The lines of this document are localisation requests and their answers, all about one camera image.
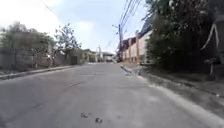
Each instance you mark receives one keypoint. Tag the distant low buildings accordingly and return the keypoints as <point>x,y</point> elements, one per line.
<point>96,56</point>

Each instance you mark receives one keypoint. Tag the utility pole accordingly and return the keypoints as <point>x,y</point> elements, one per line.
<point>120,41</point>

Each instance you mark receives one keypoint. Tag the grey concrete road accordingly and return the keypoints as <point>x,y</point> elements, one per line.
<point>100,93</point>

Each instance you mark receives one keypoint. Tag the large dark green bush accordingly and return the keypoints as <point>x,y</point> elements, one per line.
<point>180,33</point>

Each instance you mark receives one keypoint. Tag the dirt roadside strip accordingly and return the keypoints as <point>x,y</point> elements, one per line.
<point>190,85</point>

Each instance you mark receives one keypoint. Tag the row of trees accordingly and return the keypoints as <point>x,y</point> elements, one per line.
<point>30,38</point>

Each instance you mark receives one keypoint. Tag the pink wall with red pillars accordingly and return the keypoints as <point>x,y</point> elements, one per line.
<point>135,48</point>

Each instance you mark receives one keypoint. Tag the grey wall with fence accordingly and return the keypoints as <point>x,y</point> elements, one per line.
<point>23,59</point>

